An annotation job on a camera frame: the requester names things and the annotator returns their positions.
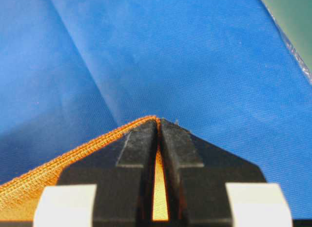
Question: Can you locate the orange towel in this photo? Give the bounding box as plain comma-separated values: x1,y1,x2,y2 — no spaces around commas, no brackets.
0,116,161,222

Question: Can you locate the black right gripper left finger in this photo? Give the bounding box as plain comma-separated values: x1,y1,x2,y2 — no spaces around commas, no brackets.
34,121,157,227

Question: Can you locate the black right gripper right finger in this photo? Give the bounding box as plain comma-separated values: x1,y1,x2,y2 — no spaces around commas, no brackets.
160,119,293,227

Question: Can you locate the blue table cloth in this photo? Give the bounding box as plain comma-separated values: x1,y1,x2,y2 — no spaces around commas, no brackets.
0,0,312,219

